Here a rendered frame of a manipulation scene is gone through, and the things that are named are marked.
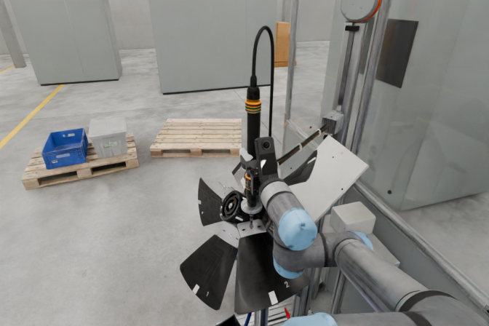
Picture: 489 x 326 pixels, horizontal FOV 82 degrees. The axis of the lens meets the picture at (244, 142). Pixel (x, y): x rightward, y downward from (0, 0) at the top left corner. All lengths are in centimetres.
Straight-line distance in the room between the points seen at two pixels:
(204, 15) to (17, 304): 524
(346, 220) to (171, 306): 139
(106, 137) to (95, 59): 445
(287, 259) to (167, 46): 576
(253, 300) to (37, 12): 768
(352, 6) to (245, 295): 113
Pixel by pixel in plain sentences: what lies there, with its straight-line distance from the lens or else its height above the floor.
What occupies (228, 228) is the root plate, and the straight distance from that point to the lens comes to 108.
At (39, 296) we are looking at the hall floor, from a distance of 270.
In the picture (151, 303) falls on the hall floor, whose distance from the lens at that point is 234.
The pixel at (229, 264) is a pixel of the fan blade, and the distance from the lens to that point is 111.
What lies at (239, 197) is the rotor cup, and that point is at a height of 126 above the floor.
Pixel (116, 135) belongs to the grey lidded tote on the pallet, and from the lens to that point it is 365.
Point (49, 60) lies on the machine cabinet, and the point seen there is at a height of 60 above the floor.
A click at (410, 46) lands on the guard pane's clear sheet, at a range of 132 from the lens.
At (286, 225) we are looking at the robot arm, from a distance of 59.
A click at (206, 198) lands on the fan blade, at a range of 128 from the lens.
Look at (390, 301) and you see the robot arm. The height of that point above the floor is 153.
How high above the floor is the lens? 189
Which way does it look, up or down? 27 degrees down
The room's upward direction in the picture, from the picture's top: straight up
